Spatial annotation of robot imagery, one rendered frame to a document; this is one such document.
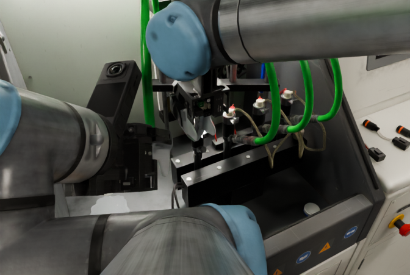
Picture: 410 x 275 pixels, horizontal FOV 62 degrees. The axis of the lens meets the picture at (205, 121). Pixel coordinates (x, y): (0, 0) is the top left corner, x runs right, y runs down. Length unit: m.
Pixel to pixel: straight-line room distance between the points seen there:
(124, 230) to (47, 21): 0.67
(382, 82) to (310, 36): 0.80
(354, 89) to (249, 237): 0.80
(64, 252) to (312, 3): 0.24
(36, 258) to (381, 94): 0.98
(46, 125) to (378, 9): 0.24
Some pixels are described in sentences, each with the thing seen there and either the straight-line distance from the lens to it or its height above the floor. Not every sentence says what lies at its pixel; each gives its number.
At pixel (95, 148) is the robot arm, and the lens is 0.33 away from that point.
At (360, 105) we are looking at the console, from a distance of 1.03.
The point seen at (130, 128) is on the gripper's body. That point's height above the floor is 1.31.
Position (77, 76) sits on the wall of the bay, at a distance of 0.92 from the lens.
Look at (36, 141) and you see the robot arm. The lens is 0.26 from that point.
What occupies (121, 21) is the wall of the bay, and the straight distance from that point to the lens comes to 0.88.
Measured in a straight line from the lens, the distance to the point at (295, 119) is 0.83.
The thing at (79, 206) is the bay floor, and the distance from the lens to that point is 0.99.
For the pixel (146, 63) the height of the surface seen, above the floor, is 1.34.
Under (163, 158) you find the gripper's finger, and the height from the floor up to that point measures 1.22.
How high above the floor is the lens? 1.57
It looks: 38 degrees down
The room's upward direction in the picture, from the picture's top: straight up
